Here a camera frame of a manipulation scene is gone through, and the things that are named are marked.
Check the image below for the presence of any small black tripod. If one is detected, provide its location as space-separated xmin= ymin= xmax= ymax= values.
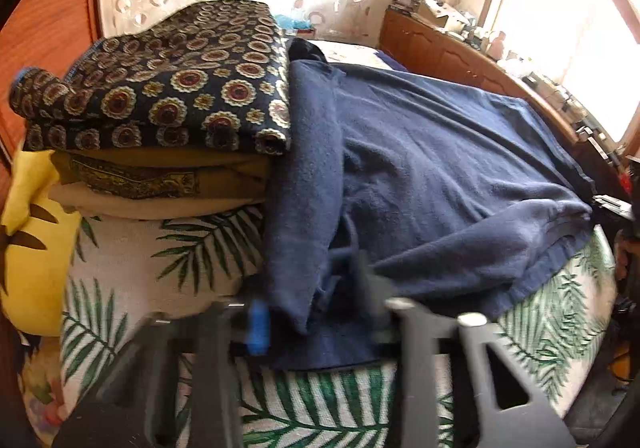
xmin=575 ymin=125 xmax=613 ymax=161

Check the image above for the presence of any dark medallion patterned cloth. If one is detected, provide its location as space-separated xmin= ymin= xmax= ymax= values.
xmin=9 ymin=0 xmax=292 ymax=156

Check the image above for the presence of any mustard patterned garment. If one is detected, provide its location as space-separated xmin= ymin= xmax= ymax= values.
xmin=52 ymin=150 xmax=273 ymax=201

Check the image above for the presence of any person's right hand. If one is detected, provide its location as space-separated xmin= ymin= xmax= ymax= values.
xmin=614 ymin=228 xmax=638 ymax=281

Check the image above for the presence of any navy bed sheet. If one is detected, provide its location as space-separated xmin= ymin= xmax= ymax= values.
xmin=375 ymin=50 xmax=407 ymax=74

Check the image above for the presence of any wooden framed window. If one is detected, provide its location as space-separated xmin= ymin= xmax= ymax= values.
xmin=480 ymin=0 xmax=640 ymax=144

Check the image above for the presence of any leaf print bed sheet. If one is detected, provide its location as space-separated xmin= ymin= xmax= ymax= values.
xmin=20 ymin=200 xmax=618 ymax=448

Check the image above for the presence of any low wooden cabinet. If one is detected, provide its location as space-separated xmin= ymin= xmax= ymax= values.
xmin=378 ymin=8 xmax=640 ymax=164

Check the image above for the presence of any pale pink bottle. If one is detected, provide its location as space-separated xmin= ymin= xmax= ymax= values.
xmin=487 ymin=30 xmax=507 ymax=59

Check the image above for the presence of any open cardboard box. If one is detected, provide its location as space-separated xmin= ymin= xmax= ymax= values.
xmin=420 ymin=0 xmax=468 ymax=26

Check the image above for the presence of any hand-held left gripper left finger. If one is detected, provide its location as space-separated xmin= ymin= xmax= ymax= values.
xmin=55 ymin=300 xmax=273 ymax=448

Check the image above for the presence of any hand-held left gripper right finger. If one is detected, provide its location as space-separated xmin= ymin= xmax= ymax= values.
xmin=352 ymin=253 xmax=576 ymax=448

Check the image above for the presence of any yellow plush pillow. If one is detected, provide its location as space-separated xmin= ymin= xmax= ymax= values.
xmin=0 ymin=148 xmax=83 ymax=336

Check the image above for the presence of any navy printed t-shirt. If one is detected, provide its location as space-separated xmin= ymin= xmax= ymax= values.
xmin=265 ymin=39 xmax=596 ymax=371

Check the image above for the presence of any beige folded garment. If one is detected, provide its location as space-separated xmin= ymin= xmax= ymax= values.
xmin=50 ymin=183 xmax=268 ymax=220

